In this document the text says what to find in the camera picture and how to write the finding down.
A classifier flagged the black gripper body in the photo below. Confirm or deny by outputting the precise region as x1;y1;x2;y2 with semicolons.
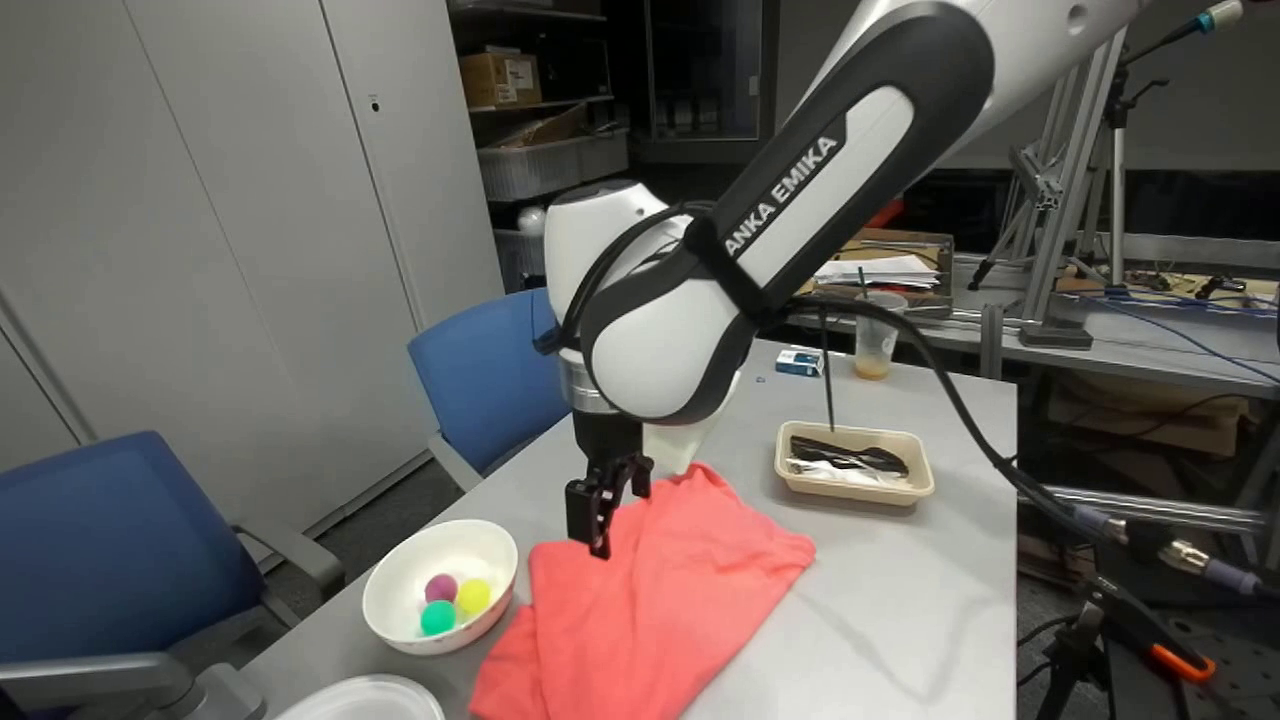
576;413;652;500

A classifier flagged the red-orange shirt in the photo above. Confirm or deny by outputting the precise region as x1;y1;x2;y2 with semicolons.
469;463;817;720

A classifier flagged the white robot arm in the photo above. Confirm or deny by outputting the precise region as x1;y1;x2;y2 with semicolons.
541;0;1153;556

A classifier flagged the far blue chair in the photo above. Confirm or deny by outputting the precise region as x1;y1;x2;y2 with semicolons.
407;288;566;487

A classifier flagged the blue chair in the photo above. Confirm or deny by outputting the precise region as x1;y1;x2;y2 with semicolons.
0;433;345;720
407;288;566;487

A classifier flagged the yellow ball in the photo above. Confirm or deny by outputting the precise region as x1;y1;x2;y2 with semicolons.
457;579;491;621

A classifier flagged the purple ball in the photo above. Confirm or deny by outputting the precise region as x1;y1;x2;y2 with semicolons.
424;576;457;599

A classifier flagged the white bowl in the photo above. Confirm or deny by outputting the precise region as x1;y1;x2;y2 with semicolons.
359;520;518;656

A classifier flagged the green ball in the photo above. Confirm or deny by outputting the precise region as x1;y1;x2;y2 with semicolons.
419;599;459;637

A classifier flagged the black cutlery in tray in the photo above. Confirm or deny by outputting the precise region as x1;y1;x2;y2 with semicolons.
787;436;908;476

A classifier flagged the beige tray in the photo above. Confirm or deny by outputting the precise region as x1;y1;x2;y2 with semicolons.
771;420;934;506

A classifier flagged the clear plastic cup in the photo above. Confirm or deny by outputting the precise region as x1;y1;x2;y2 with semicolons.
851;319;896;378

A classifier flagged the white plate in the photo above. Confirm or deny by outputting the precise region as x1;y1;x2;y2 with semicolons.
275;677;443;720

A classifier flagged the black shelving with bins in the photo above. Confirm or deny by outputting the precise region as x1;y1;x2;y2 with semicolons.
447;0;626;288

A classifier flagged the near blue chair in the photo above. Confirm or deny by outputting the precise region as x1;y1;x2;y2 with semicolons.
0;433;345;720

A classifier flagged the orange black clamp tool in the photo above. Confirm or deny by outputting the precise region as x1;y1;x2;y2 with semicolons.
1022;576;1217;720

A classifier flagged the cluttered workbench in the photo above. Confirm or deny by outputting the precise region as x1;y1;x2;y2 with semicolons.
800;226;1280;400

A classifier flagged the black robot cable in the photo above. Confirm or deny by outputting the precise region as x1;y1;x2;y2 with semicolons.
783;295;1273;599

